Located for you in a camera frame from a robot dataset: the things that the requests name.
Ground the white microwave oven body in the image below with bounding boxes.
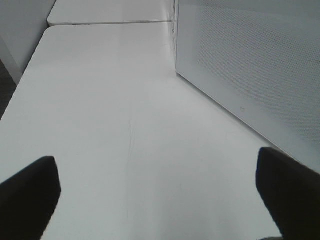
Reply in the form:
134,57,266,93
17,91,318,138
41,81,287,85
169,0,179,51

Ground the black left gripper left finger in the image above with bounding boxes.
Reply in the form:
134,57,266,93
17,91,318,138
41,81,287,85
0,156,61,240

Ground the white microwave door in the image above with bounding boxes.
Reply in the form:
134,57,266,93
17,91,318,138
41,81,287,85
176,0,320,171

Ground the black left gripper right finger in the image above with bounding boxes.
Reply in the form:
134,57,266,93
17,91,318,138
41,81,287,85
255,147,320,240

